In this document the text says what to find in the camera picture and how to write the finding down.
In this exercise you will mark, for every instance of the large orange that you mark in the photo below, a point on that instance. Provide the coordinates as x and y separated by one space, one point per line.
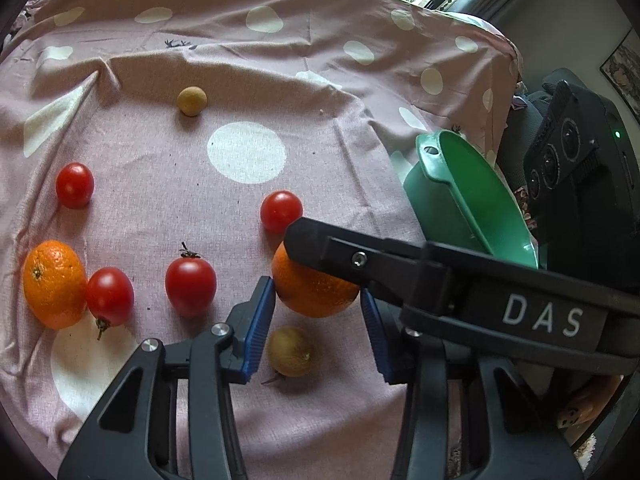
312 294

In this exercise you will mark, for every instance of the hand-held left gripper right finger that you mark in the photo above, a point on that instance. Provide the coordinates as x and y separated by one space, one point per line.
372 335

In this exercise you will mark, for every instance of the red cherry tomato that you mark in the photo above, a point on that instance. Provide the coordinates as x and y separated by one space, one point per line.
74 185
109 297
190 282
281 211

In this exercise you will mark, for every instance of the pink polka dot blanket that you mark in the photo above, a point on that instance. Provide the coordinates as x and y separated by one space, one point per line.
200 55

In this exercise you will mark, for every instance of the orange spotted object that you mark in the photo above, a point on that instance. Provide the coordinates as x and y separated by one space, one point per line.
585 405

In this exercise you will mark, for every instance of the framed wall picture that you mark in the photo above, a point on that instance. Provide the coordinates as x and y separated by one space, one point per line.
622 67

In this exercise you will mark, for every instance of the green plastic basin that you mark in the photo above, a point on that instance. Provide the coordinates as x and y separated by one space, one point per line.
465 195

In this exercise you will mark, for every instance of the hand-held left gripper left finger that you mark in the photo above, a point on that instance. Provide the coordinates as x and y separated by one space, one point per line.
260 330

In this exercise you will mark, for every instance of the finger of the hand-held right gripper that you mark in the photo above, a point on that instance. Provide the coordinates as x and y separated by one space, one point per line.
350 260

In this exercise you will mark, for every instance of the crumpled pink cloth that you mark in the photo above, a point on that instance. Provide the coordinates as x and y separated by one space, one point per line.
32 5

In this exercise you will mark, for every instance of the pale cloth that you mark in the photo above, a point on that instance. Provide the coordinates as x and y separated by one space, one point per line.
475 21

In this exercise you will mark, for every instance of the small orange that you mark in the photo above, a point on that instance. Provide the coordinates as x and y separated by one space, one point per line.
54 284

